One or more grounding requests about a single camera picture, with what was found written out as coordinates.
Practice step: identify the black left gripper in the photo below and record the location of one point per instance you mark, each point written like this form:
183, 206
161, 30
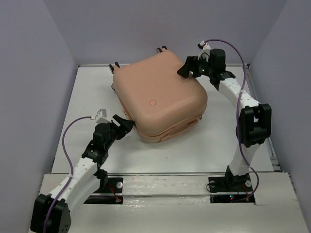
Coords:
125, 126

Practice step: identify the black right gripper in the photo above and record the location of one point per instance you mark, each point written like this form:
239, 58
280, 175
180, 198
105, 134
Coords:
190, 65

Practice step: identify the pink hard-shell suitcase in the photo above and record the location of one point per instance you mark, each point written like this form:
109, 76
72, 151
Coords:
161, 103

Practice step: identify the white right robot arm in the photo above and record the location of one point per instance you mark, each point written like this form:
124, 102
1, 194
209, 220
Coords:
253, 118

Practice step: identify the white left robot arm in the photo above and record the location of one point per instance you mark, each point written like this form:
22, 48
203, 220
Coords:
52, 212

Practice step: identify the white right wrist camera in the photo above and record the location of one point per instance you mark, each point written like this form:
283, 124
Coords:
204, 50

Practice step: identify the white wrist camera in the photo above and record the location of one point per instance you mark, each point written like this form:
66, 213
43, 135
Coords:
100, 117
204, 50

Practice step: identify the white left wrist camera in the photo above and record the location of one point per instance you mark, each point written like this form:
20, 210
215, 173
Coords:
100, 117

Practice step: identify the aluminium table rail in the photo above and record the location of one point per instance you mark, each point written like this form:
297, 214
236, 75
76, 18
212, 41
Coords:
179, 173

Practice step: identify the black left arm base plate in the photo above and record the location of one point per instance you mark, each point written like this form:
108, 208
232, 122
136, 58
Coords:
109, 194

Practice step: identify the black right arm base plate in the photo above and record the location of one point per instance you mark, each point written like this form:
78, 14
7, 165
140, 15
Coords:
223, 192

